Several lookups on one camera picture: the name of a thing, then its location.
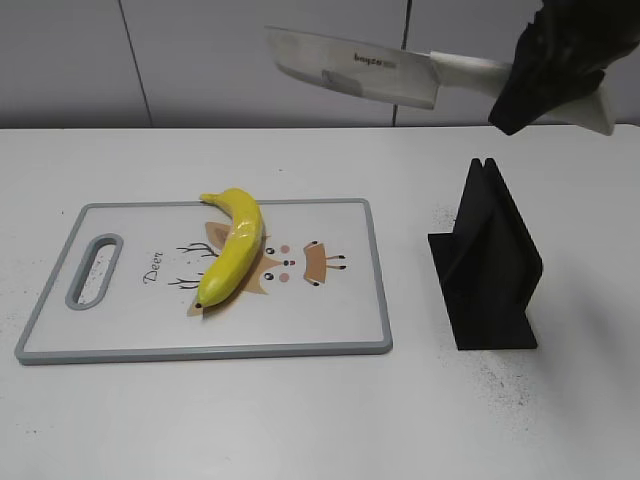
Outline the yellow plastic banana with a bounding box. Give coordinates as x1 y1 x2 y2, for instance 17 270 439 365
195 188 264 309

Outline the white-handled kitchen knife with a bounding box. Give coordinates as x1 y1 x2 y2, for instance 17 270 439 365
264 25 615 136

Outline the white grey-rimmed cutting board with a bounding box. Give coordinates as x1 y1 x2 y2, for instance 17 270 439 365
15 198 392 365

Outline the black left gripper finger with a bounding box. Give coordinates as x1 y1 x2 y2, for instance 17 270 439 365
488 62 598 135

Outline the black knife stand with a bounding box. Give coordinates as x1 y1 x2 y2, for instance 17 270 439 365
428 158 543 351

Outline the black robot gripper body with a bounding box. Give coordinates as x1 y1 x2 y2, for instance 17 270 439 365
514 0 639 95

